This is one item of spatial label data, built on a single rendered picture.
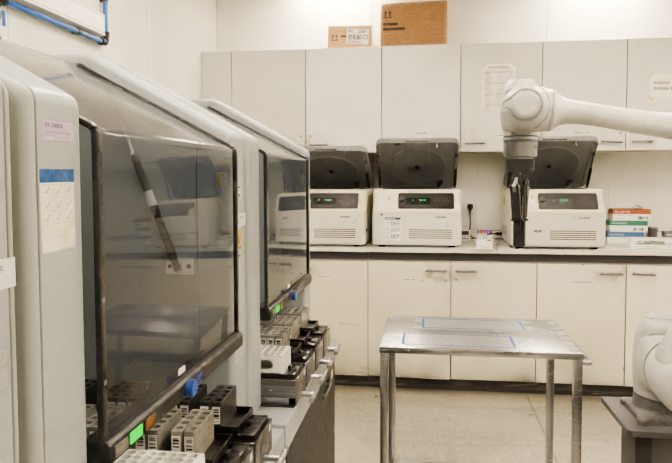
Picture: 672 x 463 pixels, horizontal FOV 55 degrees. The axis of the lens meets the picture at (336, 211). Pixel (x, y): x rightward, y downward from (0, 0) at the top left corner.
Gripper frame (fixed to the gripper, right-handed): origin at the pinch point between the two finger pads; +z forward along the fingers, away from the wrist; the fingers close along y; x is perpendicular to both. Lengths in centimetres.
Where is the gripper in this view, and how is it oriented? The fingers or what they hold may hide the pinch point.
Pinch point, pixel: (519, 233)
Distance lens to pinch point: 181.5
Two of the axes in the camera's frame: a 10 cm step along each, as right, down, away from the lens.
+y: 5.1, -0.5, 8.6
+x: -8.6, -0.2, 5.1
